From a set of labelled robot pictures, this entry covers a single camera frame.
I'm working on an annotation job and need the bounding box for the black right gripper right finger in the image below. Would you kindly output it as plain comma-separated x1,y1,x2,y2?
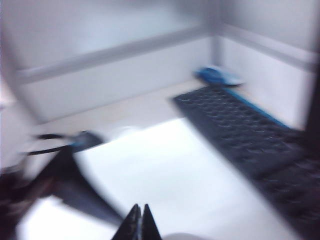
141,203,163,240

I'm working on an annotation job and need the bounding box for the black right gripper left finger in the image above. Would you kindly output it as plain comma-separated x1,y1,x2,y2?
109,203,141,240

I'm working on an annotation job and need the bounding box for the white raised desk board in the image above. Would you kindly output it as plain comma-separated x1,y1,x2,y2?
14,117,301,240

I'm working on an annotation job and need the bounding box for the black computer keyboard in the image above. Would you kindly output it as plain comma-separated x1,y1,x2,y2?
172,86,320,240

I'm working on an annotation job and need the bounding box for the blue mat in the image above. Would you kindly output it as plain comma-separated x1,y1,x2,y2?
224,86,292,130

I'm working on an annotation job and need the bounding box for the blue computer mouse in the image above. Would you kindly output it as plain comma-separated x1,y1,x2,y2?
193,66,245,87

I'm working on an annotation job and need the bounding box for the black looped cable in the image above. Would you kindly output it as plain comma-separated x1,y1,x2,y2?
24,133,73,157

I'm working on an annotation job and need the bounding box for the grey aluminium partition frame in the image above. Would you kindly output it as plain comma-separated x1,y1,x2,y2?
14,23,316,85

